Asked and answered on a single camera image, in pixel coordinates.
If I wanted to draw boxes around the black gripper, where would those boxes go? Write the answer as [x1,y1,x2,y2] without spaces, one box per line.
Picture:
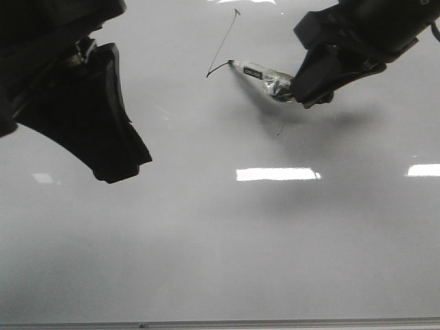
[290,1,439,109]
[1,1,152,184]

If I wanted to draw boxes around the white whiteboard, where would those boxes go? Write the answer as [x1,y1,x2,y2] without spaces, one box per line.
[1,1,439,323]

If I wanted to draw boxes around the taped whiteboard marker pen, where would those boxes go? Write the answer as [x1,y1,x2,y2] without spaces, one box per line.
[228,59,296,103]

